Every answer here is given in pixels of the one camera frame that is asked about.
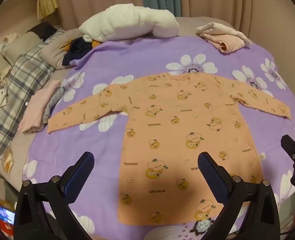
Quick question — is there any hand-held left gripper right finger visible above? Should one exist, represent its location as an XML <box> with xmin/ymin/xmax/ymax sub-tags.
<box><xmin>197</xmin><ymin>151</ymin><xmax>280</xmax><ymax>240</ymax></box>

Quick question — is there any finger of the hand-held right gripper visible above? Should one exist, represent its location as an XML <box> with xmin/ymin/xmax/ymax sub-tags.
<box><xmin>280</xmin><ymin>134</ymin><xmax>295</xmax><ymax>166</ymax></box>

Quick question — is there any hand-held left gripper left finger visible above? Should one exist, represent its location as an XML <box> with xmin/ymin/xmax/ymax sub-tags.
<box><xmin>14</xmin><ymin>151</ymin><xmax>95</xmax><ymax>240</ymax></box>

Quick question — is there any orange cartoon print shirt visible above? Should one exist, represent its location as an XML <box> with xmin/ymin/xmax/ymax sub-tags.
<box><xmin>47</xmin><ymin>72</ymin><xmax>292</xmax><ymax>224</ymax></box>

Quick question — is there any smartphone with lit screen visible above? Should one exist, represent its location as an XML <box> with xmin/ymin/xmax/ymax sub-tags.
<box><xmin>0</xmin><ymin>204</ymin><xmax>15</xmax><ymax>225</ymax></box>

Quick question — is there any grey plaid blanket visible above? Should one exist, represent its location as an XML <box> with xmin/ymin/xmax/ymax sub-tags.
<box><xmin>0</xmin><ymin>29</ymin><xmax>65</xmax><ymax>159</ymax></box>

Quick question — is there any pink folded garment with sleeve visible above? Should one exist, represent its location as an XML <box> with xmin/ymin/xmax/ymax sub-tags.
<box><xmin>202</xmin><ymin>33</ymin><xmax>245</xmax><ymax>54</ymax></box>

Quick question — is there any grey pillow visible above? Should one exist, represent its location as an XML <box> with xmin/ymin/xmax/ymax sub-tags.
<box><xmin>41</xmin><ymin>29</ymin><xmax>83</xmax><ymax>70</ymax></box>

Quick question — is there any dark navy cloth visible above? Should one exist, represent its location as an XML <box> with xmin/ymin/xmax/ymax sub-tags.
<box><xmin>63</xmin><ymin>37</ymin><xmax>94</xmax><ymax>66</ymax></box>

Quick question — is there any purple floral bedsheet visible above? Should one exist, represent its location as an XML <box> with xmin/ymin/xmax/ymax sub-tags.
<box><xmin>23</xmin><ymin>34</ymin><xmax>295</xmax><ymax>240</ymax></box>

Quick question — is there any cream folded cloth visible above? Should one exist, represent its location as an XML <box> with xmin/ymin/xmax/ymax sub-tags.
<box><xmin>196</xmin><ymin>22</ymin><xmax>251</xmax><ymax>47</ymax></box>

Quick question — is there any beige pillow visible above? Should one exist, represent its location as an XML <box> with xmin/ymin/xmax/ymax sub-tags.
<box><xmin>0</xmin><ymin>31</ymin><xmax>44</xmax><ymax>67</ymax></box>

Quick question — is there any black cushion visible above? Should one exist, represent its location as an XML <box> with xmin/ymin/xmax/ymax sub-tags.
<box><xmin>26</xmin><ymin>21</ymin><xmax>58</xmax><ymax>42</ymax></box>

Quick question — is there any white fluffy pillow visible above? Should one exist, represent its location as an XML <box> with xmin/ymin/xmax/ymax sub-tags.
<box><xmin>79</xmin><ymin>3</ymin><xmax>180</xmax><ymax>43</ymax></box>

